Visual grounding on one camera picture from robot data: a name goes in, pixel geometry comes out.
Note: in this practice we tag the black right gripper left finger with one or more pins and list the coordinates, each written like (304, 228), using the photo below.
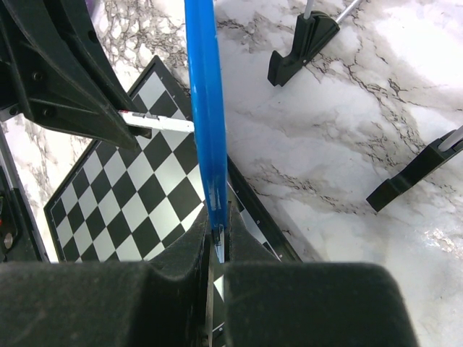
(161, 302)

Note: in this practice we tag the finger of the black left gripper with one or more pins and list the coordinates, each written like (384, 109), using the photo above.
(102, 121)
(40, 77)

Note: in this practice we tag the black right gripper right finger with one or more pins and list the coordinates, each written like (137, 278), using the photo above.
(273, 303)

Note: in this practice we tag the white blue whiteboard marker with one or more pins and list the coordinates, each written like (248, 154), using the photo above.
(150, 121)

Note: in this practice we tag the blue framed whiteboard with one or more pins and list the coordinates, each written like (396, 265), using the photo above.
(208, 114)

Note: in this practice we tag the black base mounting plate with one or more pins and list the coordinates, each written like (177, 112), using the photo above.
(20, 237)

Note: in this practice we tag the black white chessboard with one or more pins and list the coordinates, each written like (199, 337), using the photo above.
(129, 205)

